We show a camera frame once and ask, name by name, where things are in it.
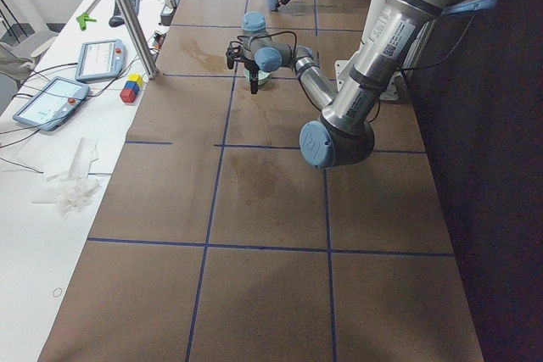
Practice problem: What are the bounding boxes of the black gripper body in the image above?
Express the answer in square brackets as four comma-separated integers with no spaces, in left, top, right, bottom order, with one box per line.
[240,42,257,76]

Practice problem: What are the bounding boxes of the light green bowl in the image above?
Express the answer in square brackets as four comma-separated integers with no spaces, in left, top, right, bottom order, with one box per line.
[244,69,271,88]

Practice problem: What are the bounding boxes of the yellow block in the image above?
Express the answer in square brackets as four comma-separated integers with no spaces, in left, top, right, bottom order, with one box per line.
[128,74,143,87]

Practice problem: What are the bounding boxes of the blue block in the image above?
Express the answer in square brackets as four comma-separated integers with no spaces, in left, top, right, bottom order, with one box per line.
[124,81,140,94]

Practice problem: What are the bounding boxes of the red block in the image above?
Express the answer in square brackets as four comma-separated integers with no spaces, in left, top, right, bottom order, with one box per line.
[120,87,137,103]

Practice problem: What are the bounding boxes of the black computer mouse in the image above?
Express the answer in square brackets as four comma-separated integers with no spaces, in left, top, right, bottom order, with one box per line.
[109,15,125,28]

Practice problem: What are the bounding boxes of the far teach pendant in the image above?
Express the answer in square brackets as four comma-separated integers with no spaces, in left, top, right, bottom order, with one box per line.
[75,39,126,83]

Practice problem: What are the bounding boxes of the teach pendant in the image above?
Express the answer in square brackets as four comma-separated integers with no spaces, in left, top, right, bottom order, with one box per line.
[13,76,90,131]
[75,39,126,83]

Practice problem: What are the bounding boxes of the brown paper table cover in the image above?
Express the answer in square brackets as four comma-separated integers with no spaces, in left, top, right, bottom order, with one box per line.
[39,0,482,361]

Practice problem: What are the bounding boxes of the green plastic tool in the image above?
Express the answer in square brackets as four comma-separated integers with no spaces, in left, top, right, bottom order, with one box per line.
[76,12,96,31]

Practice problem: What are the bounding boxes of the near teach pendant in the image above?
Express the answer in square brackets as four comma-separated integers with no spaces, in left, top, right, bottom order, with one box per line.
[13,76,90,131]

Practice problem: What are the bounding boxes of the crumpled white tissues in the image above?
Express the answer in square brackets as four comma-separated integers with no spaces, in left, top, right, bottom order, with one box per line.
[31,136,100,218]

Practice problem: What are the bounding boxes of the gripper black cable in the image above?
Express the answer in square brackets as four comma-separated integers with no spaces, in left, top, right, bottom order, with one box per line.
[224,30,298,73]

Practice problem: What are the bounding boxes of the aluminium frame post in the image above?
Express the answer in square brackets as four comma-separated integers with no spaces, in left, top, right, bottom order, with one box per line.
[115,0,158,80]

